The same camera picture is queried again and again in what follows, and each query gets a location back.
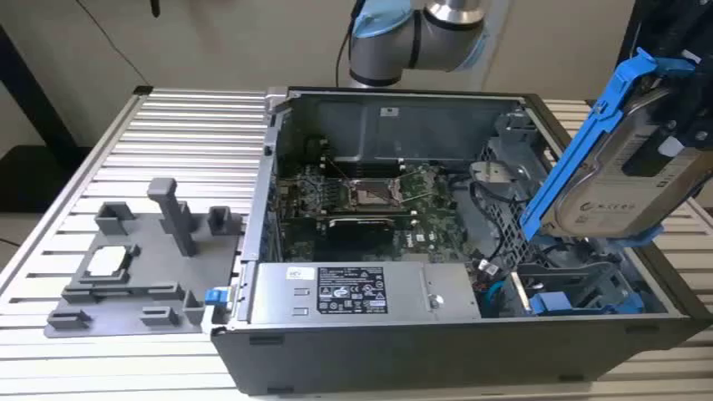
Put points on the blue case latch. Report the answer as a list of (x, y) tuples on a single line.
[(218, 297)]

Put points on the black stand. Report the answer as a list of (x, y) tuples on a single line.
[(29, 179)]

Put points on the small black antenna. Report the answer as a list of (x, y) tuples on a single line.
[(154, 7)]

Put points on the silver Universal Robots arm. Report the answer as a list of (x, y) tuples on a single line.
[(390, 50)]

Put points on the black graphics card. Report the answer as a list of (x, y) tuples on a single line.
[(362, 229)]

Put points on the grey parts rack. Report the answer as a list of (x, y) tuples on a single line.
[(162, 284)]

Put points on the blue disk carrier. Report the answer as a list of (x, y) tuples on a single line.
[(548, 304)]

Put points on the silver power supply unit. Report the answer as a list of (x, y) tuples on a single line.
[(279, 292)]

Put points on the CPU socket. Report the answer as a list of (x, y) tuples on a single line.
[(371, 196)]

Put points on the silver metal bracket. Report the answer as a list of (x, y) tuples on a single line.
[(491, 172)]

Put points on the green Dell motherboard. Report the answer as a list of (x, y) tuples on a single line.
[(435, 225)]

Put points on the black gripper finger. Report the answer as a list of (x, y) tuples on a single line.
[(647, 162)]

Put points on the perforated metal disk bay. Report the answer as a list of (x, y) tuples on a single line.
[(512, 225)]

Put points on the black plastic shroud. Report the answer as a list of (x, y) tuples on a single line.
[(423, 133)]

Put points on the hard disk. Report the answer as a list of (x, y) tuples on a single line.
[(607, 200)]

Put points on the silver CPU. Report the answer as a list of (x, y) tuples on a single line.
[(109, 261)]

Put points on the black open PC case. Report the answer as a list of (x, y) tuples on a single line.
[(390, 359)]

